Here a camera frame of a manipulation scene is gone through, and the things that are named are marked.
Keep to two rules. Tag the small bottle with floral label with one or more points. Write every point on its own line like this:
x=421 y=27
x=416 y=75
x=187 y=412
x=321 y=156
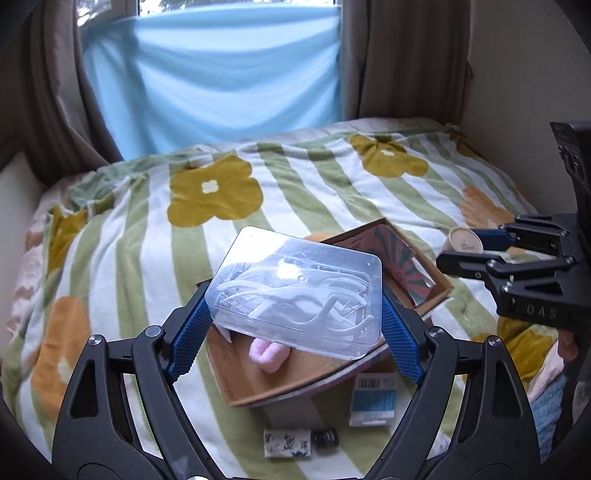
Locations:
x=295 y=443

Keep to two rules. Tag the light blue knit cloth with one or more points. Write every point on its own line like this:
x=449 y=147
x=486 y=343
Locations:
x=549 y=406

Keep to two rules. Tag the brown cardboard box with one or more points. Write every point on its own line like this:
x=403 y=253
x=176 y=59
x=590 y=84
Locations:
x=277 y=374

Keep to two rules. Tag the pile of white floss picks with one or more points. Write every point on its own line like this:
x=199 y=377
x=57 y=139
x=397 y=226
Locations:
x=295 y=293

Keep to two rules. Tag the pink fluffy item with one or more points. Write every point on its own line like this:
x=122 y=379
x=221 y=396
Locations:
x=268 y=353

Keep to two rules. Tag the small beige jar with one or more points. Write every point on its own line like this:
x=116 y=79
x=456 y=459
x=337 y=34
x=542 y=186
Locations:
x=464 y=241

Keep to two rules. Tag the blue and white carton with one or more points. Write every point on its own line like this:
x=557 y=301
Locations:
x=373 y=399

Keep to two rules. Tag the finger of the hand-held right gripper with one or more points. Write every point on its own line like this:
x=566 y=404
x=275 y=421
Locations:
x=471 y=266
x=531 y=236

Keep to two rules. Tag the clear plastic box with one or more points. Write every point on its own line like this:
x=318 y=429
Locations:
x=300 y=286

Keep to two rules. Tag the brown curtain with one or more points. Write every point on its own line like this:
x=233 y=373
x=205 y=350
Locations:
x=406 y=60
x=69 y=83

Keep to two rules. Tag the person's right hand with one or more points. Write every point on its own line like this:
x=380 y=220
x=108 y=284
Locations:
x=567 y=346

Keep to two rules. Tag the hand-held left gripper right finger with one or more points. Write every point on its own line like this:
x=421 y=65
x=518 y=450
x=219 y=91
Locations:
x=400 y=337

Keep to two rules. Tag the window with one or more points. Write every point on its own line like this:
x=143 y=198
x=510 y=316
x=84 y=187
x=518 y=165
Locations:
x=207 y=7

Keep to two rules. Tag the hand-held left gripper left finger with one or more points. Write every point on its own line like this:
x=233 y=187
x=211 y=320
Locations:
x=187 y=337

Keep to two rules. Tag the floral striped blanket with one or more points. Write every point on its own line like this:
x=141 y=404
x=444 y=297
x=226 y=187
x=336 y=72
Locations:
x=138 y=221

